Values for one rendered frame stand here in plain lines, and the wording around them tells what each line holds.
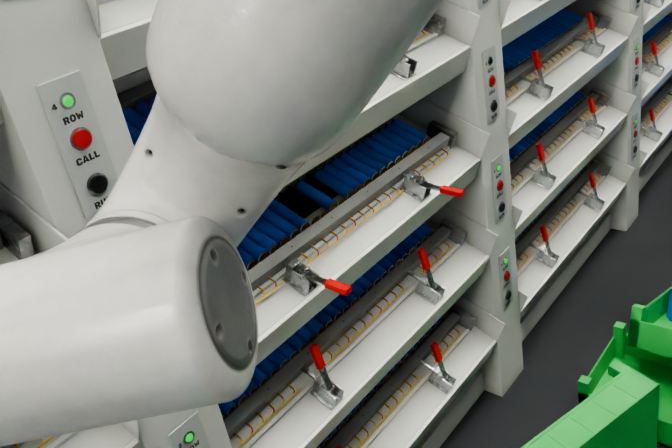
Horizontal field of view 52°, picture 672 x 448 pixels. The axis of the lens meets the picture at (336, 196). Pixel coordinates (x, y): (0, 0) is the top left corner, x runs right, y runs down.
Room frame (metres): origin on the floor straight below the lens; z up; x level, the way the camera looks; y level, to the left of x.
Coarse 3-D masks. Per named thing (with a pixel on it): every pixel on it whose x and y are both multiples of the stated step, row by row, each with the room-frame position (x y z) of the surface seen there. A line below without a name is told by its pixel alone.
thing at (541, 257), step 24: (600, 168) 1.56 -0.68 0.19; (624, 168) 1.54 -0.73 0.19; (576, 192) 1.47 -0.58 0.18; (600, 192) 1.49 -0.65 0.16; (552, 216) 1.36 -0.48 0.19; (576, 216) 1.40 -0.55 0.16; (600, 216) 1.42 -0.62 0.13; (528, 240) 1.28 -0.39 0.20; (552, 240) 1.31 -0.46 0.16; (576, 240) 1.32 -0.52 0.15; (528, 264) 1.23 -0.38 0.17; (552, 264) 1.23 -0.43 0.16; (528, 288) 1.17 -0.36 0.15
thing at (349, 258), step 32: (416, 128) 1.10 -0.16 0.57; (448, 128) 1.06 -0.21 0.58; (448, 160) 1.02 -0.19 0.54; (480, 160) 1.03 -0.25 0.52; (352, 224) 0.86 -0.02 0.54; (384, 224) 0.86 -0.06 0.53; (416, 224) 0.91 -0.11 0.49; (320, 256) 0.79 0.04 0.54; (352, 256) 0.80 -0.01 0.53; (288, 288) 0.74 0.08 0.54; (320, 288) 0.74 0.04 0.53; (288, 320) 0.69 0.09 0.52
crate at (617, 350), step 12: (624, 324) 1.08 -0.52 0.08; (624, 336) 1.08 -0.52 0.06; (612, 348) 1.07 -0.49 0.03; (624, 348) 1.08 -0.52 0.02; (600, 360) 1.03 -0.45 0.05; (612, 360) 1.07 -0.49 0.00; (624, 360) 1.07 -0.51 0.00; (636, 360) 1.06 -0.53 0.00; (648, 360) 1.05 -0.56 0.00; (660, 360) 1.04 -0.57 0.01; (600, 372) 1.03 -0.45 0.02; (648, 372) 1.02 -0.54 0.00; (660, 372) 1.02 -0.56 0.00; (588, 384) 0.94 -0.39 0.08; (600, 384) 1.01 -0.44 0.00; (660, 384) 0.98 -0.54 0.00; (588, 396) 0.94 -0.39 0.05; (660, 396) 0.96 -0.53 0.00; (660, 408) 0.93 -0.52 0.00; (660, 420) 0.85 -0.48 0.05; (660, 432) 0.85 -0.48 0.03
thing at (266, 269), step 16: (432, 144) 1.02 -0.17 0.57; (416, 160) 0.98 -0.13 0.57; (384, 176) 0.93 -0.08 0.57; (400, 176) 0.95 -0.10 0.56; (368, 192) 0.89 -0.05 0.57; (384, 192) 0.91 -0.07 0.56; (400, 192) 0.92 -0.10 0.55; (336, 208) 0.86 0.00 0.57; (352, 208) 0.86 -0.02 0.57; (320, 224) 0.82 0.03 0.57; (336, 224) 0.84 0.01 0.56; (304, 240) 0.79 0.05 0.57; (320, 240) 0.81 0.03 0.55; (336, 240) 0.81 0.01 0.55; (272, 256) 0.76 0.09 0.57; (288, 256) 0.76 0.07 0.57; (304, 256) 0.78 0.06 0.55; (256, 272) 0.73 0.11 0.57; (272, 272) 0.74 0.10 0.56; (256, 288) 0.73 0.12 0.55
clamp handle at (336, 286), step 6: (306, 270) 0.73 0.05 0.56; (306, 276) 0.73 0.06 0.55; (312, 276) 0.73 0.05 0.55; (318, 276) 0.73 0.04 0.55; (318, 282) 0.72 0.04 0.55; (324, 282) 0.71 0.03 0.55; (330, 282) 0.71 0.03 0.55; (336, 282) 0.70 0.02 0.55; (330, 288) 0.70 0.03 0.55; (336, 288) 0.69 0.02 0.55; (342, 288) 0.69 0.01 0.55; (348, 288) 0.69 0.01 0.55
